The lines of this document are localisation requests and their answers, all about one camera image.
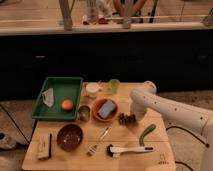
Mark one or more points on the green cucumber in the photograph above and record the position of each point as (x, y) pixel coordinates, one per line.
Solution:
(148, 130)

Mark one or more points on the blue sponge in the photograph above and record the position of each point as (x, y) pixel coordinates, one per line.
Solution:
(108, 108)

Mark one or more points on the wooden table leg left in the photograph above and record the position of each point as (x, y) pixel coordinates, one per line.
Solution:
(66, 14)

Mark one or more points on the green translucent cup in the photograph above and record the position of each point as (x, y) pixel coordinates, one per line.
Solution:
(114, 85)

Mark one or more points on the white cup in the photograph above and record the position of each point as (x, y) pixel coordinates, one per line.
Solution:
(92, 89)

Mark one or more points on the green plastic tray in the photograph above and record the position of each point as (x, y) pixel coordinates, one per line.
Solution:
(64, 88)

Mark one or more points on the wooden table leg right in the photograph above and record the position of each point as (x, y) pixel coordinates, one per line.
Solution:
(127, 14)

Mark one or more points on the purple bowl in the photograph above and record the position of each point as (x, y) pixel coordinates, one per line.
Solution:
(69, 137)

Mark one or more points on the dark grape bunch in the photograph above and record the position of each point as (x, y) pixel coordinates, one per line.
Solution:
(125, 119)

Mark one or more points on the small metal cup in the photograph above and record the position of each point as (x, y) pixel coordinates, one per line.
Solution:
(84, 113)

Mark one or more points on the silver fork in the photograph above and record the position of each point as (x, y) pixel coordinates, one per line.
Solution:
(92, 149)

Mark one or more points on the crumpled white paper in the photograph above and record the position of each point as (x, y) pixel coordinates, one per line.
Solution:
(48, 97)

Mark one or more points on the wooden table leg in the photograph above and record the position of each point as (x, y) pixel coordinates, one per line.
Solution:
(66, 14)
(127, 14)

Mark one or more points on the orange bowl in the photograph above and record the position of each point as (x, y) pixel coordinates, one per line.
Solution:
(96, 106)

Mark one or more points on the wooden block with black strip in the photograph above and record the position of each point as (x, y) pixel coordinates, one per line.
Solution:
(44, 147)

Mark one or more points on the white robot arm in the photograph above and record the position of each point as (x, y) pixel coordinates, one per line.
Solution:
(197, 119)

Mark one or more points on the orange fruit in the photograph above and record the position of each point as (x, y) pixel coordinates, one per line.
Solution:
(67, 105)

